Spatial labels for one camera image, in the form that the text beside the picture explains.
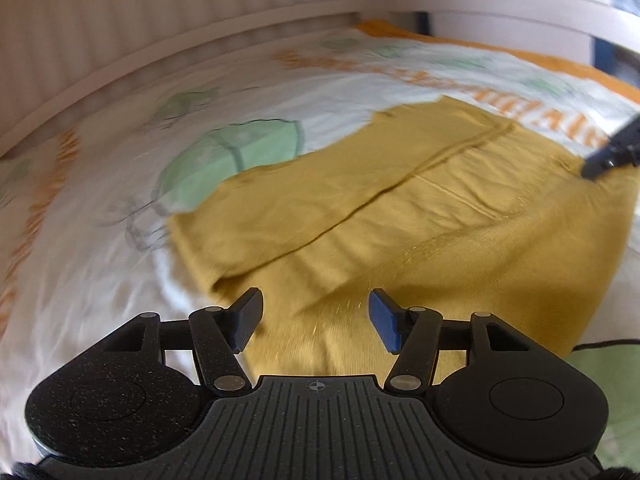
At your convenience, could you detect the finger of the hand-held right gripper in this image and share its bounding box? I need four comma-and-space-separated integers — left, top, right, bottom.
581, 112, 640, 181

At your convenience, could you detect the white wooden bed frame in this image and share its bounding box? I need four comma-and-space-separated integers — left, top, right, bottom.
0, 0, 640, 161

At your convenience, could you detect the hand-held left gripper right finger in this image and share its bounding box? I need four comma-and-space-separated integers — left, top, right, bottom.
368, 287, 531, 393

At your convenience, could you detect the leaf printed duvet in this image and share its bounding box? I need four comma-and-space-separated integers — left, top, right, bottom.
0, 20, 640, 471

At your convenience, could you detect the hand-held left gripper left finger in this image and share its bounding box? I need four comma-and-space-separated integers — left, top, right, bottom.
102, 286, 264, 397

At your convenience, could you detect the yellow knitted sweater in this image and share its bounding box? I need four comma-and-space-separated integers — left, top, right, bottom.
167, 95, 633, 378

